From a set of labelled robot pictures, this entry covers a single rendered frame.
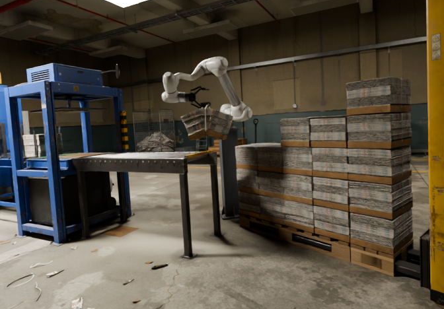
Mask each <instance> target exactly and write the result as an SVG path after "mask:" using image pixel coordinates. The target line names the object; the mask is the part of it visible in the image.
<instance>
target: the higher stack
mask: <svg viewBox="0 0 444 309"><path fill-rule="evenodd" d="M411 82H412V81H411V80H409V79H402V78H396V77H383V78H378V79H369V80H364V81H356V82H352V83H346V86H347V87H346V91H347V99H348V108H363V107H372V106H387V105H401V107H402V105H411V103H410V96H411V86H412V83H411ZM361 115H362V116H361ZM410 120H411V114H410V113H405V112H381V113H371V114H352V115H351V116H348V117H347V121H348V122H347V127H348V134H349V136H348V140H349V142H392V141H398V140H403V139H408V138H411V132H412V130H411V125H410V124H411V123H410V122H411V121H410ZM410 146H411V145H404V146H401V147H396V148H392V149H372V148H350V149H348V157H349V164H348V171H349V174H357V175H365V176H378V177H386V178H393V177H395V176H398V175H400V174H403V173H405V172H407V171H410V170H411V168H410V160H412V159H411V147H410ZM412 193H413V192H412V178H411V177H407V178H405V179H403V180H401V181H399V182H397V183H395V184H380V183H374V182H362V181H356V180H350V181H349V197H350V206H353V207H360V208H364V209H371V210H376V211H383V212H388V213H393V212H395V211H397V210H399V209H400V208H402V207H403V208H404V206H405V205H407V204H409V203H411V202H412V200H413V194H412ZM350 216H351V217H350V219H351V228H350V231H351V232H350V234H351V238H355V239H358V240H363V241H366V242H370V243H374V244H378V245H382V246H386V247H389V248H394V247H395V246H397V245H398V244H399V243H401V241H403V240H404V239H405V238H406V237H408V236H409V235H410V234H411V233H412V231H413V230H412V229H413V226H412V223H413V216H412V209H409V210H407V211H406V212H404V213H403V214H401V215H399V216H397V217H396V218H394V219H393V220H392V219H385V218H381V217H374V216H371V215H364V214H360V213H353V212H352V213H350ZM413 241H414V239H411V240H410V241H409V242H407V243H406V244H405V245H404V246H403V247H401V249H399V251H397V252H396V253H395V254H394V255H392V254H388V253H385V252H380V251H378V250H373V249H371V248H366V247H363V246H358V245H355V244H351V263H354V264H356V265H360V266H363V267H366V268H369V269H372V270H375V271H378V272H381V273H385V274H387V275H391V276H393V277H394V276H395V275H396V272H395V259H399V260H402V261H407V248H411V249H414V246H413V245H414V243H413Z"/></svg>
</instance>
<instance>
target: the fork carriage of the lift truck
mask: <svg viewBox="0 0 444 309"><path fill-rule="evenodd" d="M420 286H421V287H425V288H427V289H429V290H430V289H431V283H430V241H429V229H428V230H427V231H425V232H424V233H423V234H422V235H421V236H420Z"/></svg>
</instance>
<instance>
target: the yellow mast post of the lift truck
mask: <svg viewBox="0 0 444 309"><path fill-rule="evenodd" d="M426 26H427V112H428V155H429V241H430V283H431V289H433V290H435V291H439V292H443V293H444V0H426Z"/></svg>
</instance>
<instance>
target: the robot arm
mask: <svg viewBox="0 0 444 309"><path fill-rule="evenodd" d="M227 67H228V61H227V59H226V58H224V57H212V58H210V59H205V60H203V61H202V62H201V63H200V64H199V65H198V66H197V67H196V68H195V70H194V72H193V73H192V74H191V75H189V74H185V73H177V74H175V75H174V74H172V73H171V72H167V73H165V74H164V75H163V85H164V88H165V91H166V92H164V93H162V99H163V101H164V102H168V103H177V102H191V105H193V106H195V107H197V108H199V109H201V107H206V105H200V104H199V103H198V102H197V101H196V94H197V93H198V92H199V91H200V90H209V89H205V88H202V87H201V86H198V87H196V88H195V89H192V90H191V93H185V92H178V91H177V86H178V84H179V79H184V80H187V81H194V80H196V79H197V78H199V77H201V76H202V75H204V74H205V73H210V72H212V73H213V74H214V75H215V76H216V77H218V79H219V81H220V83H221V85H222V87H223V89H224V91H225V93H226V95H227V97H228V99H229V101H230V103H231V105H230V104H224V105H222V107H221V109H220V112H223V113H226V114H229V115H232V116H233V118H232V124H231V128H230V129H235V128H237V127H235V125H234V122H235V121H246V120H249V119H250V118H251V117H252V110H251V108H249V107H248V106H246V105H245V104H244V102H241V101H240V100H239V98H238V96H237V94H236V92H235V89H234V87H233V85H232V83H231V81H230V79H229V77H228V74H227ZM199 88H200V89H199ZM197 89H199V90H197ZM194 90H197V91H196V92H195V93H193V91H194ZM193 101H194V102H195V103H196V104H198V105H199V106H200V107H199V106H197V105H195V104H194V103H192V102H193Z"/></svg>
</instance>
